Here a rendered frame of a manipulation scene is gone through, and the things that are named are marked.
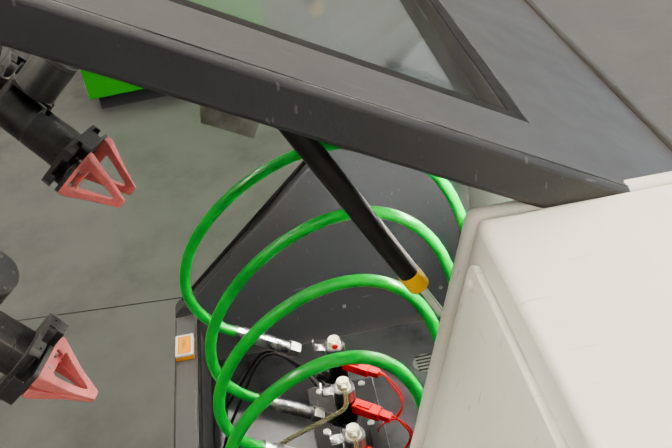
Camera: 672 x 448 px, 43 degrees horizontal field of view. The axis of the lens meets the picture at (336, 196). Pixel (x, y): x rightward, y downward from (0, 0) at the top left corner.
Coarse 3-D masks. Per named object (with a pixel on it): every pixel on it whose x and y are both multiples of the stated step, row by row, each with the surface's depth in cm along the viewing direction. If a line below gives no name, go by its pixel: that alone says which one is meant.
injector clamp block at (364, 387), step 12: (360, 384) 126; (372, 384) 126; (312, 396) 126; (360, 396) 125; (372, 396) 124; (324, 408) 123; (360, 420) 121; (372, 420) 120; (324, 432) 119; (336, 432) 119; (324, 444) 118
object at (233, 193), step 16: (272, 160) 99; (288, 160) 99; (256, 176) 99; (432, 176) 103; (240, 192) 100; (448, 192) 105; (224, 208) 101; (208, 224) 102; (192, 240) 103; (192, 256) 104; (192, 304) 108; (208, 320) 110
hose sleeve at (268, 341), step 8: (240, 328) 112; (232, 336) 113; (240, 336) 112; (264, 336) 113; (272, 336) 114; (256, 344) 113; (264, 344) 113; (272, 344) 114; (280, 344) 114; (288, 344) 115
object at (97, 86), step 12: (84, 72) 424; (96, 84) 429; (108, 84) 430; (120, 84) 432; (96, 96) 432; (108, 96) 438; (120, 96) 439; (132, 96) 441; (144, 96) 442; (156, 96) 444
